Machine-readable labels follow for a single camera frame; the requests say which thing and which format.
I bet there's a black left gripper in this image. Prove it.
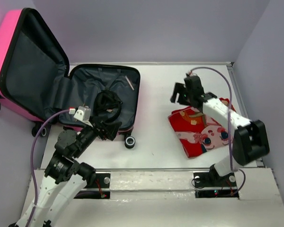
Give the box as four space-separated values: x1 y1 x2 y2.
74 114 123 157

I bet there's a red cartoon cloth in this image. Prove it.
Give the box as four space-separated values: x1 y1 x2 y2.
168 106 229 158

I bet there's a pink hard-shell suitcase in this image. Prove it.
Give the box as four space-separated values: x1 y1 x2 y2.
0 8 141 148

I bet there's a pink round disc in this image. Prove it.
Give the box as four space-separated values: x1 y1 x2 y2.
125 75 134 91

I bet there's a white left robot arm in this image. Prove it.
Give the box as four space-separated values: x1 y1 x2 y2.
13 112 122 227

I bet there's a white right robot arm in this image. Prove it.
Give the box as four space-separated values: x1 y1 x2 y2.
170 76 270 185

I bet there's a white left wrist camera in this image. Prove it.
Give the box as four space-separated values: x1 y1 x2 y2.
69 106 91 123

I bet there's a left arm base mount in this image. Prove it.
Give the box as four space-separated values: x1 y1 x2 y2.
74 172 111 200

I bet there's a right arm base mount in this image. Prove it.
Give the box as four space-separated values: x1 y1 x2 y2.
191 172 239 199

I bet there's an aluminium table rail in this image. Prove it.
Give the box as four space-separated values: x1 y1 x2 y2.
226 63 265 168

